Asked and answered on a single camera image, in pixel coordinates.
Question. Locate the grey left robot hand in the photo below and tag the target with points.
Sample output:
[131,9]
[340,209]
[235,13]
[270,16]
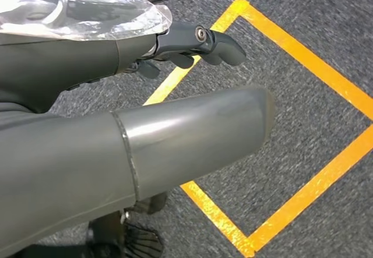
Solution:
[72,163]

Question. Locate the black robot foot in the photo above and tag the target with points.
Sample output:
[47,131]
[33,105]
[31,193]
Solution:
[140,242]

